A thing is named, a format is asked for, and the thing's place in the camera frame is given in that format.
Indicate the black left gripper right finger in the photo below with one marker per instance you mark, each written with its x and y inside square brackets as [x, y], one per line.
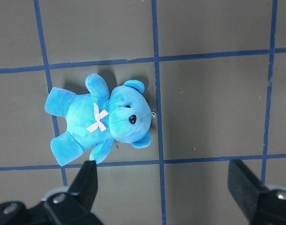
[261, 204]

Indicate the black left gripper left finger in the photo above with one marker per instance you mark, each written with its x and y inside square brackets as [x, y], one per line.
[70, 207]

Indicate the blue teddy bear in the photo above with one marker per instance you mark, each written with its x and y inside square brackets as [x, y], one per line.
[97, 119]

